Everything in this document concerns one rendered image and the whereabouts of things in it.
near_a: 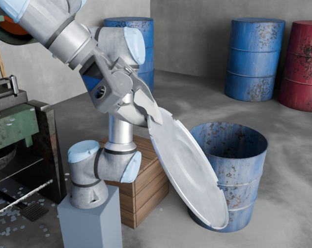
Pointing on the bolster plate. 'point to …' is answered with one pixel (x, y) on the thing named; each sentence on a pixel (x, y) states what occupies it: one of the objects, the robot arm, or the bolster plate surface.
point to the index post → (14, 84)
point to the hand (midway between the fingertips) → (156, 123)
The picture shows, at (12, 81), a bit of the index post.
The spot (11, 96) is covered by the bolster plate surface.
